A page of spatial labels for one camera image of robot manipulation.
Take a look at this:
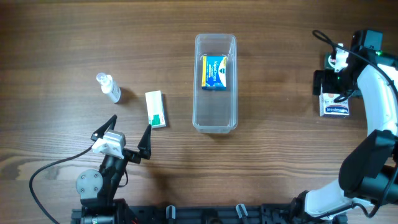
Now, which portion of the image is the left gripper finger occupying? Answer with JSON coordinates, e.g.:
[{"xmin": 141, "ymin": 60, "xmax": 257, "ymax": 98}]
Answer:
[
  {"xmin": 137, "ymin": 124, "xmax": 152, "ymax": 160},
  {"xmin": 91, "ymin": 114, "xmax": 118, "ymax": 141}
]

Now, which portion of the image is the dark green round-label box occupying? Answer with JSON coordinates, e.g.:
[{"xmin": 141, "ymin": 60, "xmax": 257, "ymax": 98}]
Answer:
[{"xmin": 323, "ymin": 53, "xmax": 336, "ymax": 70}]

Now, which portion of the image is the white Hansaplast plaster box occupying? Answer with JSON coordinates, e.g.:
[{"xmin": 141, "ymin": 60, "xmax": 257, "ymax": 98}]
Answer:
[{"xmin": 319, "ymin": 93, "xmax": 349, "ymax": 118}]

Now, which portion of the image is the white spray bottle clear cap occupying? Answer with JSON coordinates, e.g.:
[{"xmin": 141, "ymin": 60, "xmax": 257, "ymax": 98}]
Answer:
[{"xmin": 96, "ymin": 73, "xmax": 121, "ymax": 103}]

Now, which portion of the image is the blue yellow VapoDrops box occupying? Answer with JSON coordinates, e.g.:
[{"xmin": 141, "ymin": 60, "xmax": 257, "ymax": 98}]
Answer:
[{"xmin": 201, "ymin": 55, "xmax": 228, "ymax": 90}]

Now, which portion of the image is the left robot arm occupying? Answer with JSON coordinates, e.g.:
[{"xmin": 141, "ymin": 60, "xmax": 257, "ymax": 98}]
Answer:
[{"xmin": 71, "ymin": 115, "xmax": 152, "ymax": 224}]

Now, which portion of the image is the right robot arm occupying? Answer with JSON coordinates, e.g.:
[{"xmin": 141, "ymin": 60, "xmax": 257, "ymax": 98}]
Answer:
[{"xmin": 285, "ymin": 29, "xmax": 397, "ymax": 223}]

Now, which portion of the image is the clear plastic container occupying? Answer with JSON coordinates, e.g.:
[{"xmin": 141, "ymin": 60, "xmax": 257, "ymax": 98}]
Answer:
[{"xmin": 192, "ymin": 34, "xmax": 238, "ymax": 134}]

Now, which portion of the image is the white green medicine box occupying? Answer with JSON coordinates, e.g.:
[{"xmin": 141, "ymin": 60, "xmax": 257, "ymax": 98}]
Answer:
[{"xmin": 145, "ymin": 90, "xmax": 166, "ymax": 128}]

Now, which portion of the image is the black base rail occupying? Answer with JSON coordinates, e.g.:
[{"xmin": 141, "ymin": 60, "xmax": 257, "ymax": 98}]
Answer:
[{"xmin": 70, "ymin": 203, "xmax": 348, "ymax": 224}]

